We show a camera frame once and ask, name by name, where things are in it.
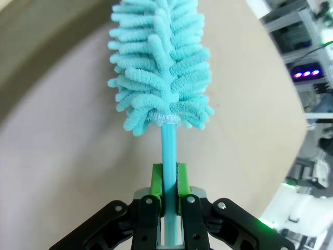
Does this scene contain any device with purple lights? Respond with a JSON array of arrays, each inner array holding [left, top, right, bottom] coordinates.
[[287, 61, 327, 84]]

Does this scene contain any aluminium equipment rack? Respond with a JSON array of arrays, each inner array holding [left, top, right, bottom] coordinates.
[[259, 0, 333, 63]]

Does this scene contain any teal microfibre duster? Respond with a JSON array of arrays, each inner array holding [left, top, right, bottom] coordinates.
[[107, 0, 215, 247]]

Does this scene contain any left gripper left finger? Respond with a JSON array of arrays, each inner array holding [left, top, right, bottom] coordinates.
[[48, 163, 165, 250]]

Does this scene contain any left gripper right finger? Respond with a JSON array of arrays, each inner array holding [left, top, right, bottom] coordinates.
[[177, 162, 296, 250]]

